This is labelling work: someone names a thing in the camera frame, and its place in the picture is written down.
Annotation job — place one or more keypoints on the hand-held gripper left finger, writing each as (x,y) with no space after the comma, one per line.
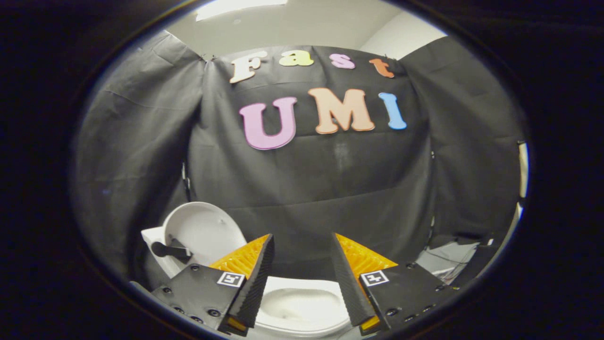
(255,288)

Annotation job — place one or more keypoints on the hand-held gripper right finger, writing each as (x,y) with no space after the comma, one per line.
(351,288)

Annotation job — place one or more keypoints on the white toilet lid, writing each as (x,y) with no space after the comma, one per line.
(207,231)

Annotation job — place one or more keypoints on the white toilet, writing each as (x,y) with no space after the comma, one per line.
(302,307)

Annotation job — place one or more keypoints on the black backdrop cloth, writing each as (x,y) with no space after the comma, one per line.
(311,189)

